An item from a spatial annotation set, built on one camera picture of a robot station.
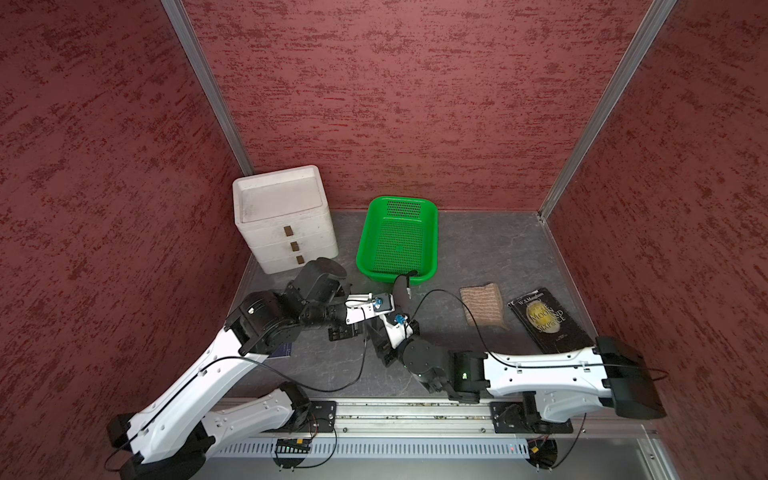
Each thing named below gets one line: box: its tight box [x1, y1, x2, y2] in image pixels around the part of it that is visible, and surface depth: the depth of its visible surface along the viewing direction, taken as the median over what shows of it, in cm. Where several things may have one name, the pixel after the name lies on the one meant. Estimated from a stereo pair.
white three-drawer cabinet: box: [232, 165, 339, 275], surface depth 94 cm
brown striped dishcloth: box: [459, 282, 509, 330], surface depth 94 cm
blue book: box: [267, 342, 293, 359], surface depth 86 cm
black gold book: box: [507, 287, 594, 354], surface depth 92 cm
